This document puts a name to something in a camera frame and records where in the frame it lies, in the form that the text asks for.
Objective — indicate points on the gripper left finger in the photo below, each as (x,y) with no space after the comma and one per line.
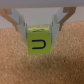
(18,20)

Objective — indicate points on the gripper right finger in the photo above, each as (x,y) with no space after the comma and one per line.
(59,19)

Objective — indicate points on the yellow block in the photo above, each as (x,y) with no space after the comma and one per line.
(39,41)

